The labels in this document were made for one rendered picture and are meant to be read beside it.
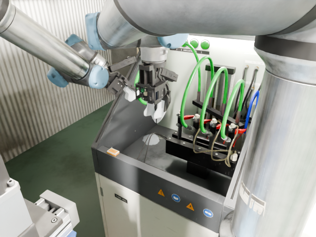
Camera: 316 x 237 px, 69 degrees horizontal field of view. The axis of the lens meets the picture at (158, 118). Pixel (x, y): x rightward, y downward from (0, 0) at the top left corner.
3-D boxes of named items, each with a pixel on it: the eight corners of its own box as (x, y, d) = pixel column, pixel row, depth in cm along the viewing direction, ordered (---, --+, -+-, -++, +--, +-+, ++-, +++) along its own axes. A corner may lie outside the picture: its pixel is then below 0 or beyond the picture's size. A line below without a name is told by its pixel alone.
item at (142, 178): (100, 175, 118) (96, 149, 110) (106, 169, 121) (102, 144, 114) (217, 234, 88) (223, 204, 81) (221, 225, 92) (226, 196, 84)
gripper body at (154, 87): (134, 101, 71) (132, 62, 65) (150, 92, 77) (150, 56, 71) (155, 107, 67) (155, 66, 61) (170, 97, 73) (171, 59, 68)
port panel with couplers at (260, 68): (232, 114, 120) (242, 54, 106) (233, 112, 123) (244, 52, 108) (258, 121, 114) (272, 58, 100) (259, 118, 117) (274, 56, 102)
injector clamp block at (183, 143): (165, 163, 119) (165, 138, 112) (174, 154, 127) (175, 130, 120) (230, 190, 103) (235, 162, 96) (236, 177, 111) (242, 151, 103)
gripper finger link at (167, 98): (155, 110, 75) (155, 84, 71) (158, 108, 77) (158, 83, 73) (168, 113, 73) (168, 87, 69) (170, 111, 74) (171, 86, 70)
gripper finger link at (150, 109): (141, 126, 76) (140, 100, 72) (151, 118, 80) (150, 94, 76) (148, 128, 74) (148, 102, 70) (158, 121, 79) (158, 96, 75)
